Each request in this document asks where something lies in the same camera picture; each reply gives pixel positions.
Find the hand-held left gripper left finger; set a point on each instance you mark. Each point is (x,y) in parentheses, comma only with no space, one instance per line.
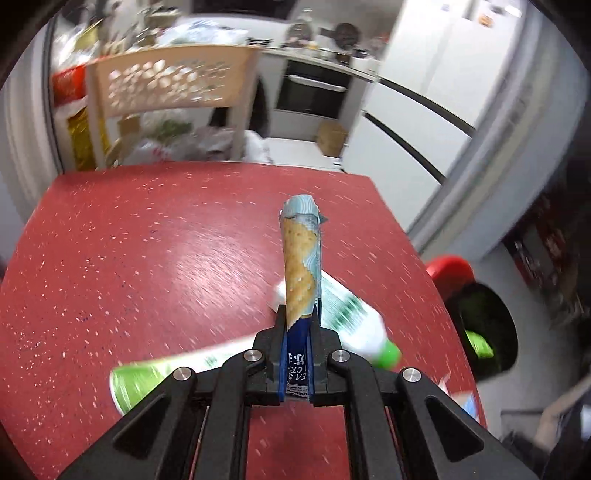
(281,378)

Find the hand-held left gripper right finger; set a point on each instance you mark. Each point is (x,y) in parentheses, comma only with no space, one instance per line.
(312,378)

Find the blue cracker wrapper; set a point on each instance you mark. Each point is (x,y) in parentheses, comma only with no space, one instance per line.
(300,277)

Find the black trash bin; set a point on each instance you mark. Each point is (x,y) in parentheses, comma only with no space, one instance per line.
(503,323)

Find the white green milk carton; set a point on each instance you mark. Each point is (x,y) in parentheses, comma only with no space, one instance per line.
(351,318)

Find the green white drink bottle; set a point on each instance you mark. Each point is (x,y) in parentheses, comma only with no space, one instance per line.
(138,383)

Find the blue white bandage box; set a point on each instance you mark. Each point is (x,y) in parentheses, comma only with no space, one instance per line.
(468,406)

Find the green plastic bag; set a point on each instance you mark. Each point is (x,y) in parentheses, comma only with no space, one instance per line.
(479,345)

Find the red rounded plastic object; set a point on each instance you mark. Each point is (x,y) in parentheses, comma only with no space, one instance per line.
(450,274)

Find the cardboard box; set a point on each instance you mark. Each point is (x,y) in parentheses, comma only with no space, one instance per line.
(331,137)

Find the clear plastic bags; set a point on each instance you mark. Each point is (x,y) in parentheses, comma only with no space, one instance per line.
(184,141)

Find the black built-in oven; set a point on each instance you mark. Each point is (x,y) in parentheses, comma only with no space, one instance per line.
(311,90)

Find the yellow printed bag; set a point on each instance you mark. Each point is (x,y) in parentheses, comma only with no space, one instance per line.
(85,138)

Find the round dark pan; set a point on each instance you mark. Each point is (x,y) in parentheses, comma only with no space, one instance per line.
(347,34)
(300,32)

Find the white refrigerator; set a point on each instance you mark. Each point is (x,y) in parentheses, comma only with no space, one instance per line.
(438,55)

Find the white plastic bag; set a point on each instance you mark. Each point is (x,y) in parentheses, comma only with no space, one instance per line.
(203,32)

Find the red plastic basket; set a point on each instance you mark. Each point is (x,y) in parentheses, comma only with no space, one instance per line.
(69,83)

